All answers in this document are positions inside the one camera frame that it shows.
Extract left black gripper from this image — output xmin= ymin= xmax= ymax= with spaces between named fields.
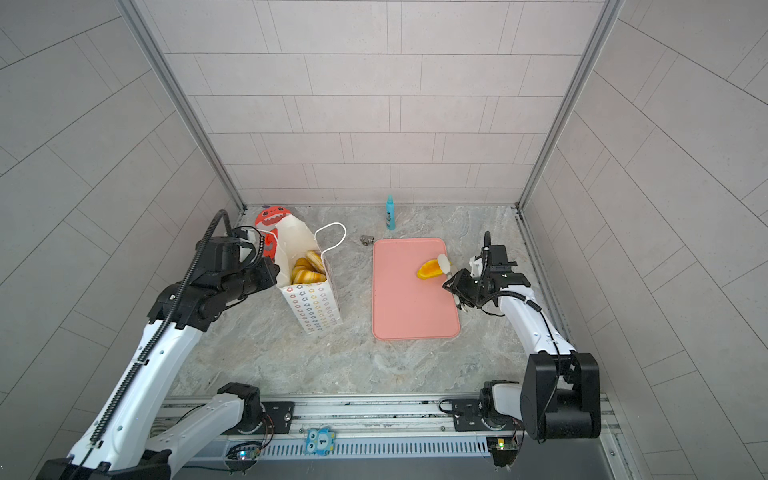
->
xmin=219 ymin=256 xmax=285 ymax=305

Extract braided orange pretzel bread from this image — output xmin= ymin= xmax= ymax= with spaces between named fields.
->
xmin=292 ymin=268 xmax=327 ymax=285

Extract white food tongs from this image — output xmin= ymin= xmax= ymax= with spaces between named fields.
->
xmin=437 ymin=254 xmax=476 ymax=311

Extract white paper bag with print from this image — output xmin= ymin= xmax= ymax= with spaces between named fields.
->
xmin=275 ymin=215 xmax=347 ymax=334

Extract orange half-round bread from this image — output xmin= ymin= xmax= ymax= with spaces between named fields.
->
xmin=417 ymin=259 xmax=445 ymax=280

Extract lumpy yellow long bread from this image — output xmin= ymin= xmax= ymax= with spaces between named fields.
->
xmin=295 ymin=257 xmax=314 ymax=271

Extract ring-shaped yellow bread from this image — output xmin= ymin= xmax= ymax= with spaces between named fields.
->
xmin=305 ymin=250 xmax=326 ymax=275

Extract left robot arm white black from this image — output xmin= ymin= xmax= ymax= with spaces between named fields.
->
xmin=37 ymin=210 xmax=280 ymax=479

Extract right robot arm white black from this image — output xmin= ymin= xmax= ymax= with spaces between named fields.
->
xmin=442 ymin=232 xmax=601 ymax=442

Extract red shark plush toy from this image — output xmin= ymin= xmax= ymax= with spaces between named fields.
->
xmin=254 ymin=206 xmax=292 ymax=260

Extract pink tray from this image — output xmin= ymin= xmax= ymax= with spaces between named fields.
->
xmin=372 ymin=238 xmax=461 ymax=341

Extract teal small bottle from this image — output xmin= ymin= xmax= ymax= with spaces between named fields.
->
xmin=386 ymin=195 xmax=396 ymax=231

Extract blue owl tag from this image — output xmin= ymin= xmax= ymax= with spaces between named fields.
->
xmin=304 ymin=427 xmax=336 ymax=456

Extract right circuit board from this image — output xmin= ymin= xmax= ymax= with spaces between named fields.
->
xmin=486 ymin=437 xmax=519 ymax=468

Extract circuit board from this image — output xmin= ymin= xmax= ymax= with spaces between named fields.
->
xmin=226 ymin=441 xmax=262 ymax=462
xmin=486 ymin=437 xmax=519 ymax=468

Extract left circuit board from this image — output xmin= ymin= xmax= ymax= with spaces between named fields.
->
xmin=226 ymin=441 xmax=262 ymax=462

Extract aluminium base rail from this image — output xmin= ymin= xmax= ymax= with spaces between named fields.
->
xmin=122 ymin=392 xmax=622 ymax=463

